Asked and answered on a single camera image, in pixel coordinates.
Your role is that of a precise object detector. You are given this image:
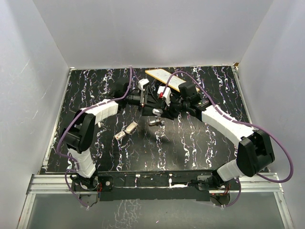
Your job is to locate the staple box tray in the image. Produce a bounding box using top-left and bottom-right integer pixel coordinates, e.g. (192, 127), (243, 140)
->
(124, 122), (138, 134)

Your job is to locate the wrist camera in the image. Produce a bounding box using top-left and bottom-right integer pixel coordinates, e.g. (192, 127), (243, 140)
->
(157, 86), (172, 106)
(138, 79), (150, 91)

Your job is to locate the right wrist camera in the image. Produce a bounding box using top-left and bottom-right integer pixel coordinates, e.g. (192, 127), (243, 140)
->
(157, 86), (172, 106)

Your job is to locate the yellow framed whiteboard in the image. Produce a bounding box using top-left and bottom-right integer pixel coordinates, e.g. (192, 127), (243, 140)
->
(145, 69), (185, 92)

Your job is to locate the white stapler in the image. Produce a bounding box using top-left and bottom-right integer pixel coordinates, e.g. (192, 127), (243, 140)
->
(152, 108), (163, 118)
(149, 118), (163, 126)

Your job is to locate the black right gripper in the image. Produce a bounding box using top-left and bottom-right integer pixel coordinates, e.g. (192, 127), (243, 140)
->
(161, 95), (189, 120)

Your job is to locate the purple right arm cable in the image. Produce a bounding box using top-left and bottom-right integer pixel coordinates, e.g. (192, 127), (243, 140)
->
(164, 71), (295, 184)

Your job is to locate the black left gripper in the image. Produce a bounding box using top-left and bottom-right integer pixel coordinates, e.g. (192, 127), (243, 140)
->
(125, 87), (161, 116)

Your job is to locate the white staple box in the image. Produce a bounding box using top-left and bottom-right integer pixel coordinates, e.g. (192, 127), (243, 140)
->
(114, 131), (126, 141)

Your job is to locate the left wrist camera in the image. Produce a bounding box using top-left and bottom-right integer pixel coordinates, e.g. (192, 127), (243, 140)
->
(138, 79), (150, 91)

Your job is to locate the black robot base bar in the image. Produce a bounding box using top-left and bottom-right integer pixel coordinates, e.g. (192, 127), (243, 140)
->
(69, 170), (241, 202)

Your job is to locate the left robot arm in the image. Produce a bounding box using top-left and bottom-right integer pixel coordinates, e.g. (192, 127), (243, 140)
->
(57, 79), (160, 190)

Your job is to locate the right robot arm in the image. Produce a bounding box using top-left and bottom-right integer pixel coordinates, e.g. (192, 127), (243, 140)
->
(157, 82), (275, 189)

